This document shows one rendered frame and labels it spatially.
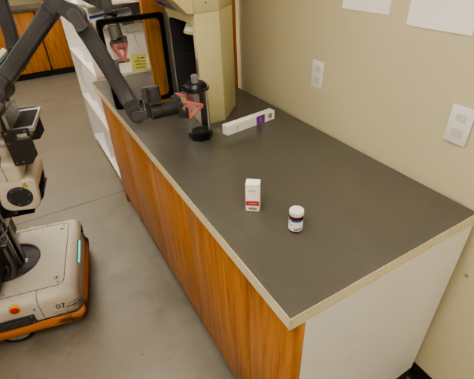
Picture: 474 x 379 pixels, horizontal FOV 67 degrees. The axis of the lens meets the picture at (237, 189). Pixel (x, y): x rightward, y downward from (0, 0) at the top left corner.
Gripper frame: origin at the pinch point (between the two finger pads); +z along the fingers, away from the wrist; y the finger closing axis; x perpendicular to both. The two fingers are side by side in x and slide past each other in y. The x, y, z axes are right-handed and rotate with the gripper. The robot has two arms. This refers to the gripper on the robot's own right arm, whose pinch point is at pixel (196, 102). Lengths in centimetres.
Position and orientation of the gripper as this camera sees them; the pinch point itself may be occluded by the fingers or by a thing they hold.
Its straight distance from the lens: 152.9
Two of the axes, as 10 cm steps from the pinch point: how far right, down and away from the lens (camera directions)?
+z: 8.6, -3.0, 4.0
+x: 0.3, 8.3, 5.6
